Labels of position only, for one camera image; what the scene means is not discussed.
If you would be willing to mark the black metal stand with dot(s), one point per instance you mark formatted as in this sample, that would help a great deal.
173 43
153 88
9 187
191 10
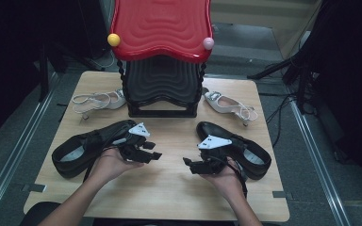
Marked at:
300 78

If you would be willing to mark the small grey round disc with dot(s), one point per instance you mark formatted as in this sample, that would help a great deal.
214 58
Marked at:
204 90

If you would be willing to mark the black leather shoe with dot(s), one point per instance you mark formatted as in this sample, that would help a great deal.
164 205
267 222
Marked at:
85 141
254 163

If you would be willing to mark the white slingback heel shoe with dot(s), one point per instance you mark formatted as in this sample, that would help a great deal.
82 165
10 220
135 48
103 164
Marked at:
224 105
114 100

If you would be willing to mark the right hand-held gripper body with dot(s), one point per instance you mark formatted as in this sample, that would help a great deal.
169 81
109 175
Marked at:
215 157

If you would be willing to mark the black stool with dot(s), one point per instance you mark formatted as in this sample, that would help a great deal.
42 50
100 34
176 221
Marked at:
39 212

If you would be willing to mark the dark curtain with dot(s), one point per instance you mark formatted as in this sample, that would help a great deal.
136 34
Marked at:
12 47
352 78

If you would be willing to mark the grey tape strip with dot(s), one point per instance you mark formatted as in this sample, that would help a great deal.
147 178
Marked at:
34 187
281 194

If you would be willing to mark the red and black shoe rack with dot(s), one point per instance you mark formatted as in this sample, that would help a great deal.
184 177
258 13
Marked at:
161 28

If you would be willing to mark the metal floor rail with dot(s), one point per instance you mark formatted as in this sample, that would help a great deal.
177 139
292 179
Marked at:
317 163
19 147

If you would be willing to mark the person's right hand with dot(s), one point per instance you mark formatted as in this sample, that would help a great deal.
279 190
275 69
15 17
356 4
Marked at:
229 182

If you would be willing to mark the person's left hand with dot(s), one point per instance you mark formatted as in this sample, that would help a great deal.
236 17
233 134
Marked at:
110 166

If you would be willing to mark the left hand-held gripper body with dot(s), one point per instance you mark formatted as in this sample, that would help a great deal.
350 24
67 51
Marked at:
132 150

